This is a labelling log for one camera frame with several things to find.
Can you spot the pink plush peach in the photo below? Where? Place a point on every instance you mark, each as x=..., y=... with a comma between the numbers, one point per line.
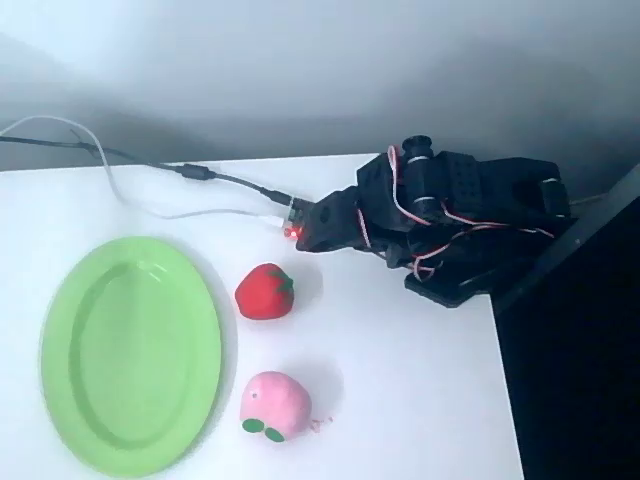
x=277, y=405

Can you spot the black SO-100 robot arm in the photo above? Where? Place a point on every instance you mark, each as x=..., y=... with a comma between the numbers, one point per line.
x=380, y=210

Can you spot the green oval plastic plate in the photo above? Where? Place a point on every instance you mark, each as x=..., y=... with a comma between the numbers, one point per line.
x=145, y=360

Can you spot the motor controller board red LED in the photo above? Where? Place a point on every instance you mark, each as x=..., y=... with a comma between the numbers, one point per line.
x=294, y=220

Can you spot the red plush strawberry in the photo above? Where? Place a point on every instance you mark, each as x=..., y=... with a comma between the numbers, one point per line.
x=262, y=295

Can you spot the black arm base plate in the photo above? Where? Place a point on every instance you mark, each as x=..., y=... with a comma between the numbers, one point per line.
x=442, y=290

